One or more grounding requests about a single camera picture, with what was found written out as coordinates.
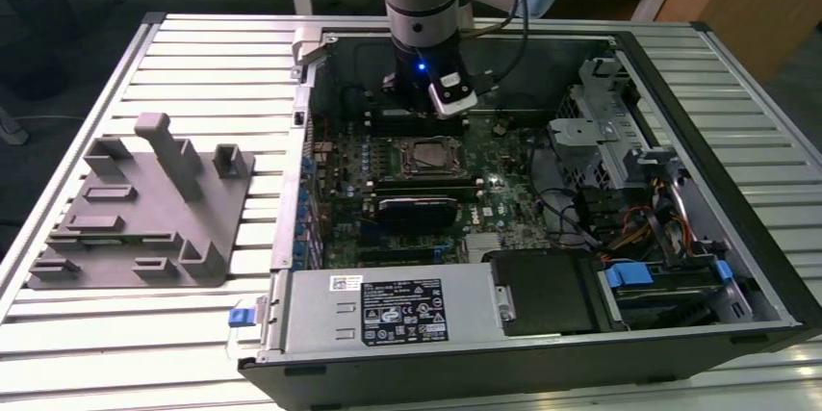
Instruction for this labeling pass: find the grey plastic parts rack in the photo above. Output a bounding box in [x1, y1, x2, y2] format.
[26, 112, 258, 291]

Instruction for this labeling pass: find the small bracket-mounted wrist camera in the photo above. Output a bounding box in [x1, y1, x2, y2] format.
[381, 72, 405, 101]

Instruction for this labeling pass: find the coloured power wire bundle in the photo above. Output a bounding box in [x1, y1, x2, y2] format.
[594, 177, 702, 263]

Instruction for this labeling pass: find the blue disk carrier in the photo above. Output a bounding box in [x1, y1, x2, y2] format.
[600, 259, 736, 296]

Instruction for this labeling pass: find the small silver heatsink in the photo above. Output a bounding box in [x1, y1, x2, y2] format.
[466, 231, 504, 254]

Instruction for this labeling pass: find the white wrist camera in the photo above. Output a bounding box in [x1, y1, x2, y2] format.
[429, 71, 482, 120]

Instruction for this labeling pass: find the silver-topped CPU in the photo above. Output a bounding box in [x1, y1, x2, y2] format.
[414, 141, 452, 167]

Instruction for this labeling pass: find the silver disk bay cage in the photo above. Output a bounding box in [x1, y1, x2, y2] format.
[545, 57, 645, 191]

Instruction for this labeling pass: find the black open PC case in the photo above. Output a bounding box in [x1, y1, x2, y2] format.
[225, 19, 822, 411]

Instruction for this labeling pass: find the blue case latch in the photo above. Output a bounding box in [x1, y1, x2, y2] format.
[229, 302, 255, 329]

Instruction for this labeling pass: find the silver power supply unit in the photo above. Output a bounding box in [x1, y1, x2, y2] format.
[277, 264, 516, 359]

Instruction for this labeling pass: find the black expansion slot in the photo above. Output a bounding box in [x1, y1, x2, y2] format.
[357, 245, 433, 262]

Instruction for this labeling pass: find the metal socket cover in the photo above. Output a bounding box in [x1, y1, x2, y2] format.
[401, 135, 465, 177]

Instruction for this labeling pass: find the black graphics card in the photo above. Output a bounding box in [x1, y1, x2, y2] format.
[374, 194, 462, 233]

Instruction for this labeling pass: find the black RAM slot row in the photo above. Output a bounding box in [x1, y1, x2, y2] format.
[369, 177, 484, 198]

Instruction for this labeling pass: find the wooden cabinet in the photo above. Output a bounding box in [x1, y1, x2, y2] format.
[658, 0, 822, 83]

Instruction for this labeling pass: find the black plastic drive cover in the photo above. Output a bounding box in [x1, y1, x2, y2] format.
[482, 247, 629, 338]

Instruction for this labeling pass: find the grey floor stand foot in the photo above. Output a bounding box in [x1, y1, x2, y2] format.
[0, 105, 29, 145]

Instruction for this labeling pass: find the green motherboard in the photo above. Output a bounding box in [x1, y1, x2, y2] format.
[306, 112, 584, 270]

